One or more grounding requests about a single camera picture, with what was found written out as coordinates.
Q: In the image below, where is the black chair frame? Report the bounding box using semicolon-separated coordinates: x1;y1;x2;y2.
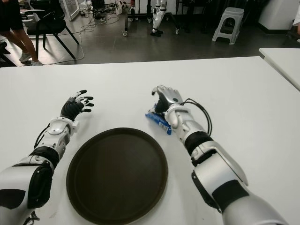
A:
0;42;12;66

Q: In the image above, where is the white side table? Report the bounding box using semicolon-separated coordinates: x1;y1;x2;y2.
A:
258;47;300;91

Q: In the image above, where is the black wheeled metal frame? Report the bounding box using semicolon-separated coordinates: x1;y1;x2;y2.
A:
121;0;188;37

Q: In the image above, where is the black forearm cable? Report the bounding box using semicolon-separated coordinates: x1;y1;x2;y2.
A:
181;98;213;135
34;124;50;150

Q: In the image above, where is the white framed panel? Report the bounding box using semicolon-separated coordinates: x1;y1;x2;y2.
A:
62;0;80;22

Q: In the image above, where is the black right forearm cable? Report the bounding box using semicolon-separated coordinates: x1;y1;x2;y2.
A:
181;98;213;135

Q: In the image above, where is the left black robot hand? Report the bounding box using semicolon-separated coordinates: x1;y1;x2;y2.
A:
60;90;95;122

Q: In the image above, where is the white floor cable tangle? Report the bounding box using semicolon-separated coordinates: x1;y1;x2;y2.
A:
77;9;124;60

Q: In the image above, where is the white slotted crate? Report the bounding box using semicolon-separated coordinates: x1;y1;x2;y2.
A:
114;1;124;15

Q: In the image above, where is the black left forearm cable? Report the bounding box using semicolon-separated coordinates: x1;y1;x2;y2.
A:
34;124;50;150

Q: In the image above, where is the black left elbow cable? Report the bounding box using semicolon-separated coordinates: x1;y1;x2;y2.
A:
23;210;40;225

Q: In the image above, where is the blue Oreo cookie package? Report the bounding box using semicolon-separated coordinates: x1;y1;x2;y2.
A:
144;102;173;136

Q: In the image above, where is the round dark brown tray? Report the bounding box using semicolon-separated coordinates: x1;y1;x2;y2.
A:
66;127;169;225

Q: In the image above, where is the white humanoid robot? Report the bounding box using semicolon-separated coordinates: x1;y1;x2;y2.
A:
150;0;167;37

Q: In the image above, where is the white cabinet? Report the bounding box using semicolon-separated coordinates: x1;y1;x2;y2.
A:
257;0;300;31

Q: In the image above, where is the seated person in white shirt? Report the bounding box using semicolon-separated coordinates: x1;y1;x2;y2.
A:
292;20;300;43

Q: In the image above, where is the black chair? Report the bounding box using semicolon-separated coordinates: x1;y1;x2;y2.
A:
22;0;80;60

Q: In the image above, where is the person in black shorts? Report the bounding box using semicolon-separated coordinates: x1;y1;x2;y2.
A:
0;0;44;66

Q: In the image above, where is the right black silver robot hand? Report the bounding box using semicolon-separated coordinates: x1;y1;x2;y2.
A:
151;85;183;115

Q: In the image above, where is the white plastic stool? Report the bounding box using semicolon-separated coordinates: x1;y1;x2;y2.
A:
212;7;244;45

